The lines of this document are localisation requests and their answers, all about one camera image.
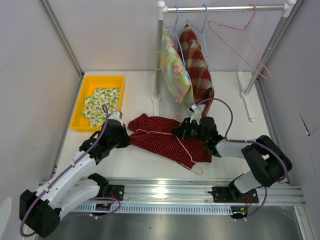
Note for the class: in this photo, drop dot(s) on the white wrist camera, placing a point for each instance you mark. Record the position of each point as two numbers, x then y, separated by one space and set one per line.
116 115
196 112

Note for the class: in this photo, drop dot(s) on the blue wire hanger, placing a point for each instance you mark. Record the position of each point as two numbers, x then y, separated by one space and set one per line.
202 31
179 43

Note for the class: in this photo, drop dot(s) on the red plaid skirt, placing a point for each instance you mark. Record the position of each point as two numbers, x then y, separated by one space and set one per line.
196 65

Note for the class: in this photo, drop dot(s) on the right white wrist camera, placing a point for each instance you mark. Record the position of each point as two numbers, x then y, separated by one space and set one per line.
196 112

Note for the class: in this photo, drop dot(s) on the blue wire hanger left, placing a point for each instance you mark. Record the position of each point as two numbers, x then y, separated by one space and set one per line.
179 43

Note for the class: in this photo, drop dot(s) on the red polka dot skirt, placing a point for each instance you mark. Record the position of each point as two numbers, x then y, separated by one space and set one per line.
170 140

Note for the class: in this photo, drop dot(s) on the yellow plastic tray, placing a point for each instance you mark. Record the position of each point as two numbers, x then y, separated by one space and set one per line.
90 83

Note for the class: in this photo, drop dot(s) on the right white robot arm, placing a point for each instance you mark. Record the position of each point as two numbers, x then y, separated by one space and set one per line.
267 163

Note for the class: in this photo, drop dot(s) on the pastel floral skirt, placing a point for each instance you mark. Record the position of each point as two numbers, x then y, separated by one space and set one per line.
172 68

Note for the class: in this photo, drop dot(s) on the metal clothes rack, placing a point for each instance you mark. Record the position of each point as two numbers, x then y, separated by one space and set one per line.
287 10

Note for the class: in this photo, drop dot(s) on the lemon print cloth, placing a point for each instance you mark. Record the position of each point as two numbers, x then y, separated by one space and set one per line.
93 105

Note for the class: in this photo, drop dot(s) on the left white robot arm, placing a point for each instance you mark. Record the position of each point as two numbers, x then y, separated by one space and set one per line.
43 209

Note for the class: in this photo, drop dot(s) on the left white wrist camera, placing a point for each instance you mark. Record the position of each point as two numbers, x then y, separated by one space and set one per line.
116 115

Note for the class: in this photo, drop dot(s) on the white slotted cable duct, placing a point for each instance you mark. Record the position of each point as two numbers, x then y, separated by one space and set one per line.
143 208

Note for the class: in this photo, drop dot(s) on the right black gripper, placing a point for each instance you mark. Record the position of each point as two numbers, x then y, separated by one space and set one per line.
182 131

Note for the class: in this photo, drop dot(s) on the blue wire hanger right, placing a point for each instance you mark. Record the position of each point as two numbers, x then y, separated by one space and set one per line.
202 31

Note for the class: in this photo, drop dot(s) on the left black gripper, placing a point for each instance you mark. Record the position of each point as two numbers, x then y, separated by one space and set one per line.
126 139

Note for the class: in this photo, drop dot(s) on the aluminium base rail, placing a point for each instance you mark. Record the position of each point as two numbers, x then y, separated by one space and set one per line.
163 191

